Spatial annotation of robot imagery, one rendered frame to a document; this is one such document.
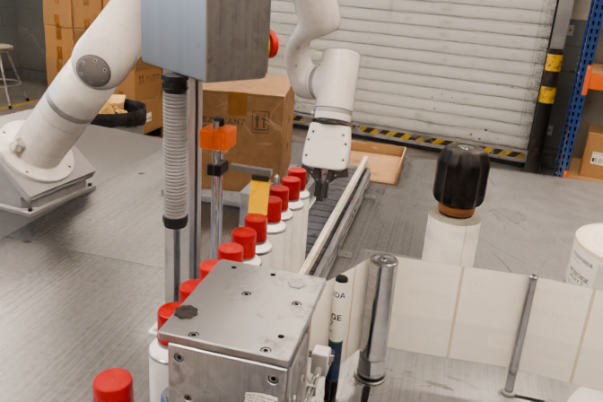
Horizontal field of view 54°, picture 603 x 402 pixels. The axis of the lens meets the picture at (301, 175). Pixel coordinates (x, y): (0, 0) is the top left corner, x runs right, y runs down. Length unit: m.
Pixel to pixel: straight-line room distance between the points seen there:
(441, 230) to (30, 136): 0.98
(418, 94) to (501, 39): 0.80
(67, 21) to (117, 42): 3.64
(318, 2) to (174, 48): 0.49
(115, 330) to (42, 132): 0.59
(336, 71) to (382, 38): 3.98
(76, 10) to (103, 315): 3.90
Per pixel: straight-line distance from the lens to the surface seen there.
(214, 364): 0.50
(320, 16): 1.23
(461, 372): 0.95
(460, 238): 0.98
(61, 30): 4.99
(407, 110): 5.30
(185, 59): 0.77
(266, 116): 1.53
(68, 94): 1.42
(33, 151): 1.54
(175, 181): 0.81
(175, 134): 0.79
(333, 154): 1.29
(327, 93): 1.29
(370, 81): 5.35
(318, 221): 1.37
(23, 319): 1.14
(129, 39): 1.29
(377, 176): 1.86
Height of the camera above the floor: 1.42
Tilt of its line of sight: 19 degrees down
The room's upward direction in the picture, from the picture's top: 4 degrees clockwise
